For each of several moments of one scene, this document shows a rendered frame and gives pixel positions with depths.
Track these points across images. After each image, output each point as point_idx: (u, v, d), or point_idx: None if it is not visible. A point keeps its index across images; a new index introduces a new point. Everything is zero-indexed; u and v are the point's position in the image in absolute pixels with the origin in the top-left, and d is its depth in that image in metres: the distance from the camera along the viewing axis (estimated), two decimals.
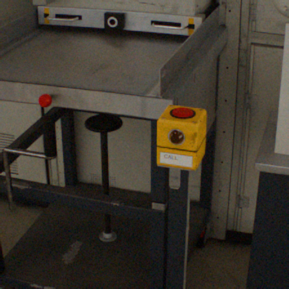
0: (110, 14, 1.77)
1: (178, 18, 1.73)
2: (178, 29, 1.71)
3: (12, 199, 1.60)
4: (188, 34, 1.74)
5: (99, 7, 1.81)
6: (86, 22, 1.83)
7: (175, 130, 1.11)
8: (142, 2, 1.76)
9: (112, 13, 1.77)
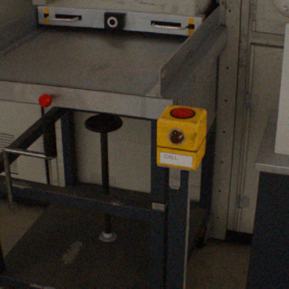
0: (110, 14, 1.77)
1: (178, 18, 1.73)
2: (178, 29, 1.71)
3: (12, 199, 1.60)
4: (188, 34, 1.74)
5: (99, 7, 1.81)
6: (86, 22, 1.83)
7: (175, 130, 1.11)
8: (142, 2, 1.76)
9: (112, 13, 1.77)
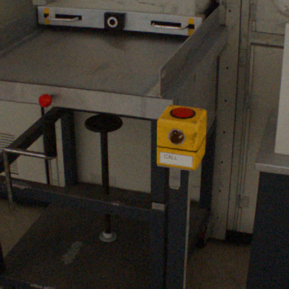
0: (110, 14, 1.77)
1: (178, 18, 1.73)
2: (178, 29, 1.71)
3: (12, 199, 1.60)
4: (188, 34, 1.74)
5: (99, 7, 1.81)
6: (86, 22, 1.83)
7: (175, 130, 1.11)
8: (142, 2, 1.76)
9: (112, 13, 1.77)
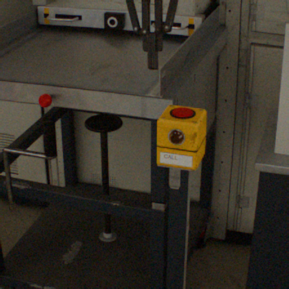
0: (110, 14, 1.77)
1: (178, 18, 1.73)
2: (178, 29, 1.71)
3: (12, 199, 1.60)
4: (188, 34, 1.74)
5: (99, 7, 1.81)
6: (86, 22, 1.83)
7: (175, 130, 1.11)
8: (142, 2, 1.76)
9: (112, 13, 1.77)
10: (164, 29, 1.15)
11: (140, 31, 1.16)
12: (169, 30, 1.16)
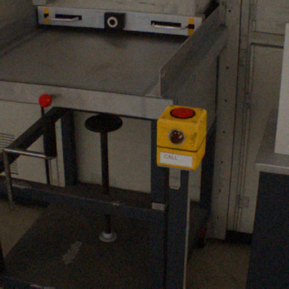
0: (110, 14, 1.77)
1: (178, 18, 1.73)
2: (178, 29, 1.71)
3: (12, 199, 1.60)
4: (188, 34, 1.74)
5: (99, 7, 1.81)
6: (86, 22, 1.83)
7: (175, 130, 1.11)
8: (142, 2, 1.76)
9: (112, 13, 1.77)
10: None
11: None
12: None
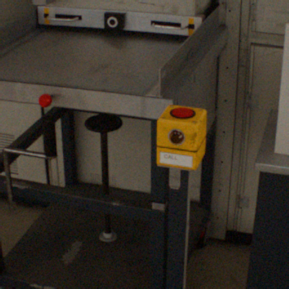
0: (110, 14, 1.77)
1: (178, 18, 1.73)
2: (178, 29, 1.71)
3: (12, 199, 1.60)
4: (188, 34, 1.74)
5: (99, 7, 1.81)
6: (86, 22, 1.83)
7: (175, 130, 1.11)
8: (142, 2, 1.76)
9: (112, 13, 1.77)
10: None
11: None
12: None
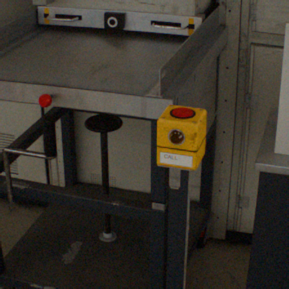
0: (110, 14, 1.77)
1: (178, 18, 1.73)
2: (178, 29, 1.71)
3: (12, 199, 1.60)
4: (188, 34, 1.74)
5: (99, 7, 1.81)
6: (86, 22, 1.83)
7: (175, 130, 1.11)
8: (142, 2, 1.76)
9: (112, 13, 1.77)
10: None
11: None
12: None
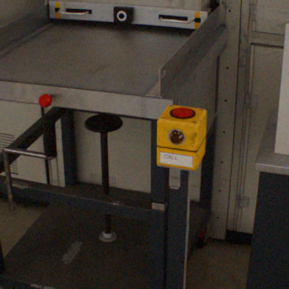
0: (119, 8, 1.84)
1: (185, 12, 1.80)
2: (185, 22, 1.78)
3: (12, 199, 1.60)
4: (195, 28, 1.81)
5: (109, 2, 1.88)
6: (95, 17, 1.90)
7: (175, 130, 1.11)
8: None
9: (121, 8, 1.84)
10: None
11: None
12: None
